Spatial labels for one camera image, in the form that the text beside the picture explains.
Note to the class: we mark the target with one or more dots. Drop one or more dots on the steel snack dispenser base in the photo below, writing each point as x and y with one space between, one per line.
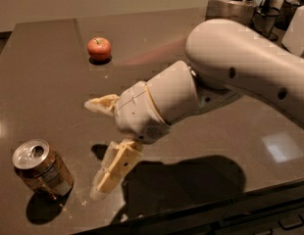
238 11

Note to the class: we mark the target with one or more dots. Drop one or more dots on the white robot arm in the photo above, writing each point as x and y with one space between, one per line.
225 59

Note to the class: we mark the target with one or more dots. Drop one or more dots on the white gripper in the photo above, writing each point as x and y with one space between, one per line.
136 112

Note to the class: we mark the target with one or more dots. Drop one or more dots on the black drawer handle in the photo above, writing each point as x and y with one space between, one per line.
291 222

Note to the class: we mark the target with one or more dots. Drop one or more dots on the orange soda can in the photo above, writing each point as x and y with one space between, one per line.
41 168

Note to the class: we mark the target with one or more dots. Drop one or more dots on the black wire basket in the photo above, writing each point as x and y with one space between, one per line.
263 21

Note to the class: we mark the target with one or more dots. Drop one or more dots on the red apple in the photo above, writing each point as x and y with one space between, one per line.
99 49

